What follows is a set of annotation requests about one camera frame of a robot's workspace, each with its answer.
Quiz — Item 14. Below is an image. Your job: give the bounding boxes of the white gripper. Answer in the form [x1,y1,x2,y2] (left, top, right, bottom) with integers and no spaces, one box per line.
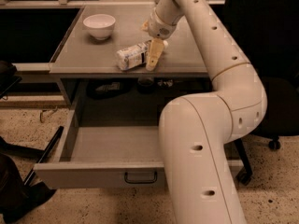
[141,9,177,71]

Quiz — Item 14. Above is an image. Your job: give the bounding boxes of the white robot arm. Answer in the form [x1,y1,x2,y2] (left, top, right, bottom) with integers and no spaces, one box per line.
[147,0,267,224]

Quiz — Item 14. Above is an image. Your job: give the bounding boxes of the open grey top drawer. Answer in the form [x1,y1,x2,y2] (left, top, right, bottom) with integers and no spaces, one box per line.
[34,81,244,189]

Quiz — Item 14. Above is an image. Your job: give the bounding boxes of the white ceramic bowl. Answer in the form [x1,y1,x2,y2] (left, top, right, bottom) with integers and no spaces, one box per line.
[83,14,116,40]

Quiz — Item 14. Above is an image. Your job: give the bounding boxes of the dark items under cabinet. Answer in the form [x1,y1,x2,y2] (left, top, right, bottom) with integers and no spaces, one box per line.
[86,77,174,100]

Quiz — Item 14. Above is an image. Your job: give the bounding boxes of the grey metal cabinet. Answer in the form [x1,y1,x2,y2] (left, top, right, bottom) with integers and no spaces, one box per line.
[50,4,227,110]

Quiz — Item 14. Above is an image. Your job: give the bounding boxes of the black office chair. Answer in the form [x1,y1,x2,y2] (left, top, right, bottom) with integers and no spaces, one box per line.
[218,0,299,187]

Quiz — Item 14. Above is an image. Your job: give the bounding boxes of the black pole on floor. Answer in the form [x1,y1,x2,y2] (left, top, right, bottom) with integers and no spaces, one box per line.
[23,126,64,186]

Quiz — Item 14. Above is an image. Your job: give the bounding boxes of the black chair at left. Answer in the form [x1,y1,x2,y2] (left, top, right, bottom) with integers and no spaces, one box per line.
[0,61,21,99]

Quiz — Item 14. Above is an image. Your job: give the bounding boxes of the black drawer handle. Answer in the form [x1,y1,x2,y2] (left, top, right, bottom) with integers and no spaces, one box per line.
[124,172,158,185]

